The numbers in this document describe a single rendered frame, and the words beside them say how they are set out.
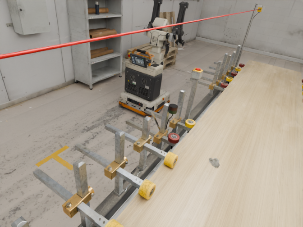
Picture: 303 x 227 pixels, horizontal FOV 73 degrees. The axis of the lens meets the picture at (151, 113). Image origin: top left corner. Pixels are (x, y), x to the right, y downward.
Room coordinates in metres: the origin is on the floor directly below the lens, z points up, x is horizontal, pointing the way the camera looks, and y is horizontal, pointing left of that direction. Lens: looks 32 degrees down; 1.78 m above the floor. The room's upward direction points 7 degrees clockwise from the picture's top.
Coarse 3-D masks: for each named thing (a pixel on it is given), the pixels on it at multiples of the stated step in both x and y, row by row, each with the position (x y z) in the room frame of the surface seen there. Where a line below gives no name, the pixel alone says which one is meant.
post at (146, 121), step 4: (144, 120) 0.99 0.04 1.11; (148, 120) 0.98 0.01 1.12; (144, 124) 0.99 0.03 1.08; (148, 124) 0.99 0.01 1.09; (144, 128) 0.99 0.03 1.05; (148, 128) 0.99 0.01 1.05; (144, 132) 0.99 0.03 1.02; (148, 132) 1.00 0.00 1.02; (144, 136) 0.98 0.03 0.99; (148, 136) 1.00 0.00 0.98; (140, 152) 0.99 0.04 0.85; (144, 152) 0.98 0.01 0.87; (140, 156) 0.99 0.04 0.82; (144, 156) 0.98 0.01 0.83; (140, 160) 0.99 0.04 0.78; (144, 160) 0.99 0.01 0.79; (140, 164) 0.99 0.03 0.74; (144, 164) 0.99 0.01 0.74
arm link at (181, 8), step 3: (180, 3) 3.27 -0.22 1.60; (183, 3) 3.26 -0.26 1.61; (186, 3) 3.31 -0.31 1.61; (180, 6) 3.26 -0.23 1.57; (183, 6) 3.25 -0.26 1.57; (180, 9) 3.25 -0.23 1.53; (183, 9) 3.27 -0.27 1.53; (180, 12) 3.24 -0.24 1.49; (180, 15) 3.23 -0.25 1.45; (177, 18) 3.24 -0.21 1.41; (180, 18) 3.24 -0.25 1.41; (177, 21) 3.23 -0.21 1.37; (180, 21) 3.25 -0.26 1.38; (174, 27) 3.25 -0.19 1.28; (177, 27) 3.21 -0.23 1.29; (177, 30) 3.19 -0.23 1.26; (177, 33) 3.18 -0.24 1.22
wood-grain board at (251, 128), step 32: (256, 64) 3.19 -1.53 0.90; (224, 96) 1.89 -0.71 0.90; (256, 96) 1.99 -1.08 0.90; (288, 96) 2.09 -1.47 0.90; (192, 128) 1.26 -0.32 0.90; (224, 128) 1.31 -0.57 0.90; (256, 128) 1.37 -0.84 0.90; (288, 128) 1.43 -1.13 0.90; (192, 160) 0.92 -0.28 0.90; (224, 160) 0.96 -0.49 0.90; (256, 160) 0.99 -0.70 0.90; (288, 160) 1.03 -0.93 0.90; (160, 192) 0.67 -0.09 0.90; (192, 192) 0.69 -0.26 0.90; (224, 192) 0.71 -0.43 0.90; (256, 192) 0.74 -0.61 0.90; (288, 192) 0.76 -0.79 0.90; (128, 224) 0.49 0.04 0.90; (160, 224) 0.50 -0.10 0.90; (192, 224) 0.52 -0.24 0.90; (224, 224) 0.54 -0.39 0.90; (256, 224) 0.56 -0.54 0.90; (288, 224) 0.58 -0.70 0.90
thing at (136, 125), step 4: (128, 120) 1.33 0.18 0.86; (128, 124) 1.31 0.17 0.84; (132, 124) 1.29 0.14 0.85; (136, 124) 1.28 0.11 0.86; (136, 128) 1.27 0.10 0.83; (140, 128) 1.25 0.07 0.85; (152, 132) 1.21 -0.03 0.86; (156, 132) 1.21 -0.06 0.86; (164, 136) 1.18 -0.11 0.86; (164, 140) 1.15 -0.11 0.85; (172, 144) 1.12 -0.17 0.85
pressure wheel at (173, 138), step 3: (168, 135) 1.14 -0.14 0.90; (171, 135) 1.14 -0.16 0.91; (174, 135) 1.15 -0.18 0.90; (177, 135) 1.15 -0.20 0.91; (168, 138) 1.12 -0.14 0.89; (171, 138) 1.11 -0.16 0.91; (174, 138) 1.11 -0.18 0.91; (177, 138) 1.11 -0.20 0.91; (171, 141) 1.10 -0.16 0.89; (174, 141) 1.09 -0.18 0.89; (177, 141) 1.10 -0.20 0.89; (171, 147) 1.13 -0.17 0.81
